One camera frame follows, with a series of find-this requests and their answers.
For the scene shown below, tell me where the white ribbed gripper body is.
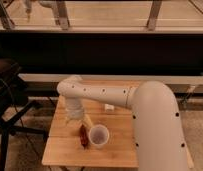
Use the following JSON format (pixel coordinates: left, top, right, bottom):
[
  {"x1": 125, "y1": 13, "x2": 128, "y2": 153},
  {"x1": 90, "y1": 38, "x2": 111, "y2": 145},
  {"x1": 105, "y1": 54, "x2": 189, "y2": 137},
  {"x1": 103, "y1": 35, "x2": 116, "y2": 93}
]
[{"x1": 65, "y1": 98, "x2": 84, "y2": 120}]

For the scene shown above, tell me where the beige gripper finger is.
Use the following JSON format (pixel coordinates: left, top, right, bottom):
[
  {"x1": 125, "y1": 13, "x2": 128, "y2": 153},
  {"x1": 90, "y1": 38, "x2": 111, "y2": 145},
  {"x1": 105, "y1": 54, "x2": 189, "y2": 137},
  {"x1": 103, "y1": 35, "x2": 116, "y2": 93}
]
[
  {"x1": 65, "y1": 117, "x2": 70, "y2": 124},
  {"x1": 82, "y1": 114, "x2": 93, "y2": 128}
]

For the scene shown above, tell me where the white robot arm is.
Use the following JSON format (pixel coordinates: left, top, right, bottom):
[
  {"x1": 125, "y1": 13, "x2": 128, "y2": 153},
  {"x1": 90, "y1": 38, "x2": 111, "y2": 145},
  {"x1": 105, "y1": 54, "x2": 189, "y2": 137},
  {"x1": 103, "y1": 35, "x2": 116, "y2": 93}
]
[{"x1": 57, "y1": 75, "x2": 190, "y2": 171}]

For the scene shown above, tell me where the translucent plastic cup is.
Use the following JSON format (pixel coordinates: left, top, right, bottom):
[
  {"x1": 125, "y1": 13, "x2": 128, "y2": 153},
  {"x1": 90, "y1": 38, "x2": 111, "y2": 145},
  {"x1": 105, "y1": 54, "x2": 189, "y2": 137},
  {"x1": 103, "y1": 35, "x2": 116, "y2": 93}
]
[{"x1": 88, "y1": 124, "x2": 110, "y2": 149}]

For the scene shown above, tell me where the wooden table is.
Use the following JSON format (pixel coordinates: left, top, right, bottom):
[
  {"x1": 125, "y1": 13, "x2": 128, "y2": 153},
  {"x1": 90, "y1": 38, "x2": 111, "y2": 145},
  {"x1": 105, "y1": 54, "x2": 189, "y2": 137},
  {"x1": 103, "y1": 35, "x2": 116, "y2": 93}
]
[{"x1": 41, "y1": 79, "x2": 195, "y2": 169}]

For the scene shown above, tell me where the black office chair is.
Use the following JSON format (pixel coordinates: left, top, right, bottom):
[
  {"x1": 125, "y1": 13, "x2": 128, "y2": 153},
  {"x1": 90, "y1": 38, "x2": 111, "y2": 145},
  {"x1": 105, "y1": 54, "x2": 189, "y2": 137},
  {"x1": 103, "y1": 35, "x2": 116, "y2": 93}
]
[{"x1": 0, "y1": 59, "x2": 48, "y2": 171}]

